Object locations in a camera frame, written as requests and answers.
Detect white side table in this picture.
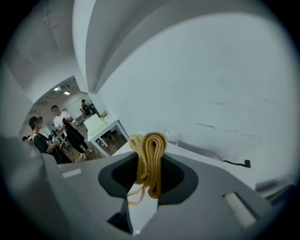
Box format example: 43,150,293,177
87,118,130,158

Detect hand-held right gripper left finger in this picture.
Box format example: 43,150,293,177
57,151,141,240

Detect yellow cloth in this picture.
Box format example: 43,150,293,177
127,132,168,207

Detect black cable with plug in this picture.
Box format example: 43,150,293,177
222,159,251,168

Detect white flat box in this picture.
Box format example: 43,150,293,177
83,114,107,139

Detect small white wall plug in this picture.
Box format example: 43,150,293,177
165,129,178,144

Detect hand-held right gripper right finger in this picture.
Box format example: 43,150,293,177
140,151,277,240

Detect white appliance box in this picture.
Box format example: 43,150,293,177
110,140,296,235

